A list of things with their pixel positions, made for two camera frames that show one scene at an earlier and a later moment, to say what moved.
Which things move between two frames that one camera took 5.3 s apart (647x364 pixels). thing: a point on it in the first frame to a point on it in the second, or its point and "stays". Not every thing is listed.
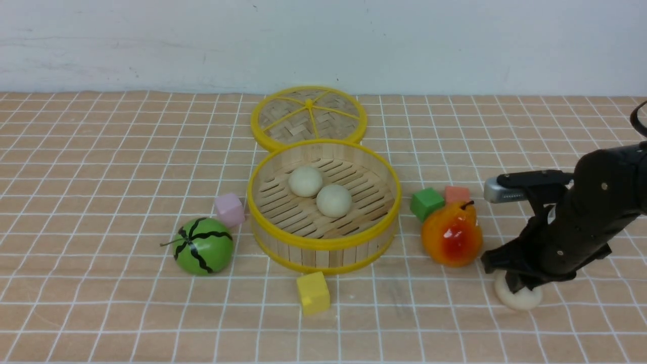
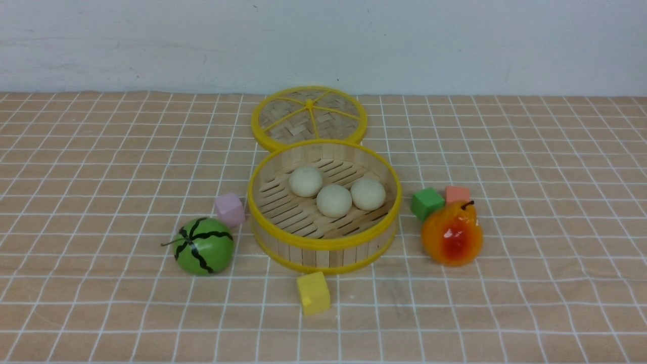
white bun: [305, 181] stays
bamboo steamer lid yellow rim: [309, 112] stays
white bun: [525, 299] to [368, 194]
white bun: [334, 201] stays
